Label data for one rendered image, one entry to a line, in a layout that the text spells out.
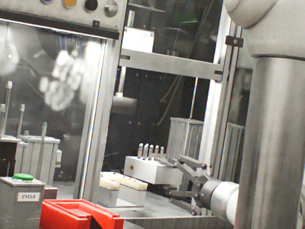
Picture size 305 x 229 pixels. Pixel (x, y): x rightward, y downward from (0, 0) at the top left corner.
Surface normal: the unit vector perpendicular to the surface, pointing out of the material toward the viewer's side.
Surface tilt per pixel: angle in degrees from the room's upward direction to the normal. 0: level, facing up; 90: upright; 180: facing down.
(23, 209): 90
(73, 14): 90
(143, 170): 90
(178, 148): 90
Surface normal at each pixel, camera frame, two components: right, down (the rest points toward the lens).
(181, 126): -0.77, -0.08
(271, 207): -0.07, -0.04
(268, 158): -0.39, -0.08
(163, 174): 0.61, 0.12
